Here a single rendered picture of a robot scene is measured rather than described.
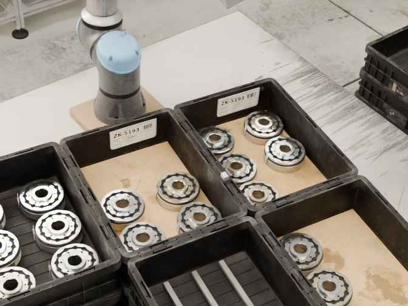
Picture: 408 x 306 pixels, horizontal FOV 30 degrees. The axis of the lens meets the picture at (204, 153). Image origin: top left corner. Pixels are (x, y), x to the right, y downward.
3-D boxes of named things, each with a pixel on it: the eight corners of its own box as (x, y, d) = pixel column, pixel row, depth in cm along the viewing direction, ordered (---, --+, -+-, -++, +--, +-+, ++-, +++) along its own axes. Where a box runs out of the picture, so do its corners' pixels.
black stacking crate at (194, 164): (61, 175, 188) (57, 141, 180) (169, 141, 199) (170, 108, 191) (125, 294, 164) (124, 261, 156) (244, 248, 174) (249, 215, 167)
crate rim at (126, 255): (57, 146, 182) (56, 139, 180) (170, 113, 193) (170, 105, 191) (124, 267, 157) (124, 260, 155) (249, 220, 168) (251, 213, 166)
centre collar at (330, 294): (312, 282, 162) (313, 280, 162) (333, 275, 164) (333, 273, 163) (324, 299, 159) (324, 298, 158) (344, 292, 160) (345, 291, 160)
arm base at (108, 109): (83, 106, 220) (81, 79, 213) (124, 87, 228) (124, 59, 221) (115, 133, 212) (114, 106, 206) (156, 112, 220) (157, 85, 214)
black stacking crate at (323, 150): (170, 141, 199) (172, 107, 192) (267, 110, 210) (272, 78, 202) (246, 247, 175) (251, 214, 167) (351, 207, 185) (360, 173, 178)
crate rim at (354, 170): (170, 113, 193) (170, 105, 191) (271, 82, 204) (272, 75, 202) (250, 220, 168) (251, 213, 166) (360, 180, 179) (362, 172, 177)
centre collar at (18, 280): (-4, 280, 158) (-4, 278, 158) (19, 273, 160) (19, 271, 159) (1, 299, 155) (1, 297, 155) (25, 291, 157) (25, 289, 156)
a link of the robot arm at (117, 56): (106, 99, 208) (105, 59, 198) (90, 71, 216) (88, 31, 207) (147, 90, 212) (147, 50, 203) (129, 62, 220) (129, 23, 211)
